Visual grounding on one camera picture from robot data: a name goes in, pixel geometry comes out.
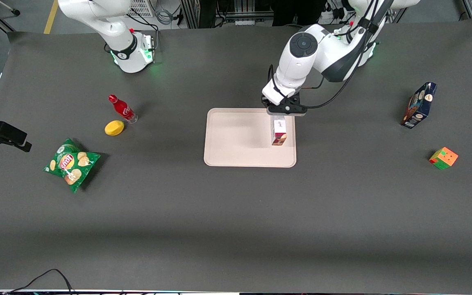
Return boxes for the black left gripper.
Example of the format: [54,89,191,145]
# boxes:
[261,93,303,110]

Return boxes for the red cookie box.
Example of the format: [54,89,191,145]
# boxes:
[271,116,287,146]

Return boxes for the beige rectangular tray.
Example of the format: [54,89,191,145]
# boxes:
[203,108,297,168]

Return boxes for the blue cookie box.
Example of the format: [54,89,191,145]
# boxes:
[401,82,438,129]

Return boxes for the white perforated box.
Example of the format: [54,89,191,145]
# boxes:
[127,0,155,18]

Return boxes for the green chips bag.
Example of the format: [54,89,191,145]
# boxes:
[43,138,102,193]

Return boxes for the person in dark clothes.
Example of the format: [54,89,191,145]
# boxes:
[271,0,327,26]

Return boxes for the yellow lemon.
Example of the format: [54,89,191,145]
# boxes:
[104,120,125,136]

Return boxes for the red cola bottle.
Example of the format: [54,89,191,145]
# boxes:
[108,94,138,124]

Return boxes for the colourful puzzle cube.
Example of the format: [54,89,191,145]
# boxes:
[428,147,459,170]

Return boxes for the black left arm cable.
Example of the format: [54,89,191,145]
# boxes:
[268,0,395,109]

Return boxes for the aluminium frame post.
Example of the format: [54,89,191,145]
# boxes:
[181,0,200,29]

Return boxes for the thin black table cable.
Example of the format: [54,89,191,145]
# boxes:
[5,268,75,295]

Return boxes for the grey coiled cable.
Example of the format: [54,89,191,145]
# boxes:
[155,0,176,26]

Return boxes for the black right base cables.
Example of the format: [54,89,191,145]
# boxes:
[126,10,161,53]

